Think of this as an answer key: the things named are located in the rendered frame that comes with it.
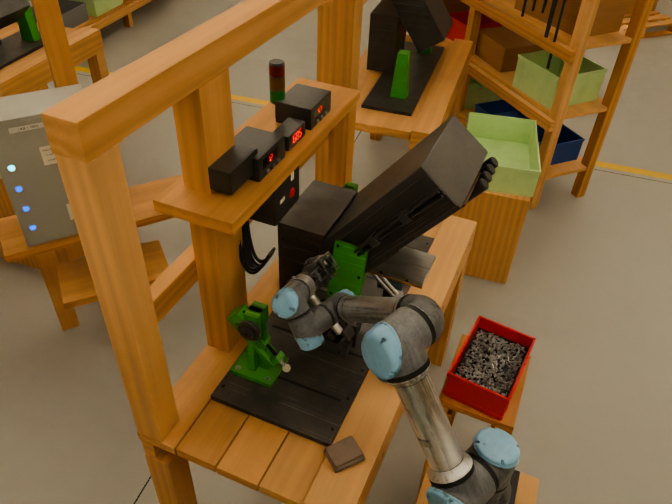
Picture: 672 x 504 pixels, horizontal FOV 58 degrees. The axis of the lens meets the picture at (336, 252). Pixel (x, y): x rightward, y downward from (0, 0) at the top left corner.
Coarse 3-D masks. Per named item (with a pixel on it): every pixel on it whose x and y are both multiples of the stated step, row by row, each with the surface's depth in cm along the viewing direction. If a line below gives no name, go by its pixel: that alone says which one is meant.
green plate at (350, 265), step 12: (336, 240) 195; (336, 252) 197; (348, 252) 195; (348, 264) 196; (360, 264) 195; (336, 276) 200; (348, 276) 198; (360, 276) 196; (336, 288) 202; (348, 288) 200; (360, 288) 198
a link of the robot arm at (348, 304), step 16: (320, 304) 175; (336, 304) 173; (352, 304) 167; (368, 304) 161; (384, 304) 156; (400, 304) 150; (416, 304) 141; (432, 304) 142; (336, 320) 174; (352, 320) 169; (368, 320) 162; (432, 320) 139
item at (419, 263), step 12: (408, 252) 214; (420, 252) 214; (384, 264) 209; (396, 264) 209; (408, 264) 209; (420, 264) 209; (432, 264) 211; (384, 276) 207; (396, 276) 205; (408, 276) 204; (420, 276) 205; (420, 288) 204
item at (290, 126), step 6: (288, 120) 190; (294, 120) 190; (300, 120) 190; (282, 126) 187; (288, 126) 187; (294, 126) 187; (300, 126) 188; (276, 132) 184; (282, 132) 184; (288, 132) 184; (294, 132) 185; (288, 138) 182; (300, 138) 190; (288, 144) 183; (294, 144) 187; (288, 150) 185
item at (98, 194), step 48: (336, 0) 226; (336, 48) 237; (192, 96) 148; (192, 144) 158; (336, 144) 263; (96, 192) 123; (96, 240) 133; (192, 240) 181; (240, 240) 191; (96, 288) 144; (144, 288) 149; (240, 288) 201; (144, 336) 155; (240, 336) 212; (144, 384) 163; (144, 432) 181
